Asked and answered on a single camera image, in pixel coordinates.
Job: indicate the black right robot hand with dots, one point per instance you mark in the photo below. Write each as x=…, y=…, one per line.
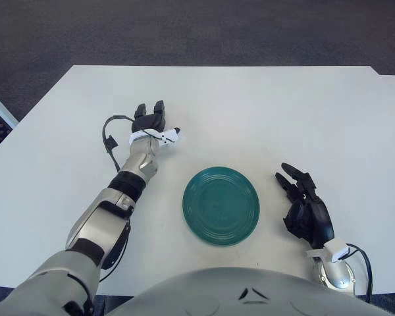
x=312, y=217

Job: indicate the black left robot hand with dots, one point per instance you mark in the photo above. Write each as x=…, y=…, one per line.
x=149, y=121

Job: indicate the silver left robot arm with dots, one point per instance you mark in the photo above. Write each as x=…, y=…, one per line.
x=95, y=224

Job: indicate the green round plate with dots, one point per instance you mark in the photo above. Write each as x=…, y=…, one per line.
x=221, y=206

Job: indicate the grey robot torso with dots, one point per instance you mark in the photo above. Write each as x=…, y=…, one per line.
x=217, y=293

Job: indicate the white shelf board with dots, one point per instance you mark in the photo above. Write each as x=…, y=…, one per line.
x=3, y=108

